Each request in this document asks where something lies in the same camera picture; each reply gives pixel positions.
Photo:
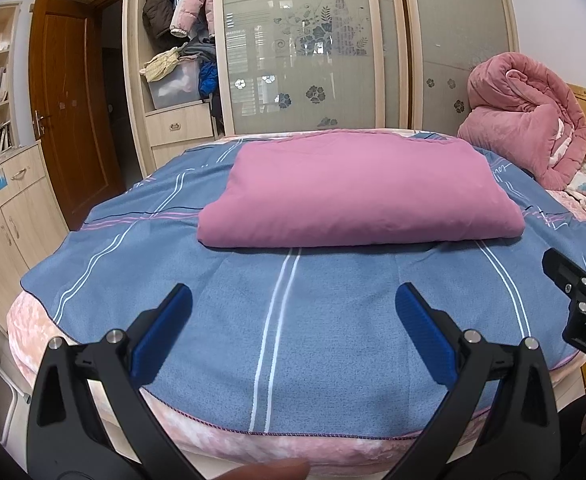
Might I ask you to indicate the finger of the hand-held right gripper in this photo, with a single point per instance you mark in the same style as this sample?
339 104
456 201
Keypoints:
573 280

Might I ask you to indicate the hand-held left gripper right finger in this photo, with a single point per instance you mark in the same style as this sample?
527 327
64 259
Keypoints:
423 335

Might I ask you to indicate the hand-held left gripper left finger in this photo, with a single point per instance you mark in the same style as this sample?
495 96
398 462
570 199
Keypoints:
163 330

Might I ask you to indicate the pink and white jacket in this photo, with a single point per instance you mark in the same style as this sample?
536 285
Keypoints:
358 195

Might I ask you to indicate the grey clothes pile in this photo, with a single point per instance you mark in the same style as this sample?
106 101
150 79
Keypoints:
198 50

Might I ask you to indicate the person's left hand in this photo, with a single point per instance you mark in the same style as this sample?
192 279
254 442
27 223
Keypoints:
268 471

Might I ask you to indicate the blue striped bed sheet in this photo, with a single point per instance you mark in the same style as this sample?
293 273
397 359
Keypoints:
323 320

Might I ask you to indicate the pink floral mattress cover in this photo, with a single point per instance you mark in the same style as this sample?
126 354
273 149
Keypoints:
223 451

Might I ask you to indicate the pink quilt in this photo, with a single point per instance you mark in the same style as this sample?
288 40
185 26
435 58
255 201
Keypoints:
523 120

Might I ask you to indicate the beige bookshelf cabinet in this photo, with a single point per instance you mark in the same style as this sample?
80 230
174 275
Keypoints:
3 225

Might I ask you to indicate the wardrobe drawer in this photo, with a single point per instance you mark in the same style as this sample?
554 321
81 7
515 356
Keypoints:
180 125

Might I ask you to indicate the blue cabinet sticker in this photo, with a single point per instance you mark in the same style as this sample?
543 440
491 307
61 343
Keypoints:
1 180

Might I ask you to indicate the brown wooden door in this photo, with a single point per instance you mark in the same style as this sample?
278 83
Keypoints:
73 110

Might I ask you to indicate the clear plastic storage box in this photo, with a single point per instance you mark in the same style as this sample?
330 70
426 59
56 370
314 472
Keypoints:
175 87

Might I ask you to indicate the blue garment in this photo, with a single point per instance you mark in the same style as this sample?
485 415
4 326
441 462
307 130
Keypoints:
208 80

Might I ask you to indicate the beige crumpled cloth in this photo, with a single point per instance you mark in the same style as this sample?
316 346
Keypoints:
160 65

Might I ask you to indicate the beige sliding door wardrobe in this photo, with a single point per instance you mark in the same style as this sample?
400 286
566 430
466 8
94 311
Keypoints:
323 35

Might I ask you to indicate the dark brown coat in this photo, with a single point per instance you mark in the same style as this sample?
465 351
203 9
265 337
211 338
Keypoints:
158 5

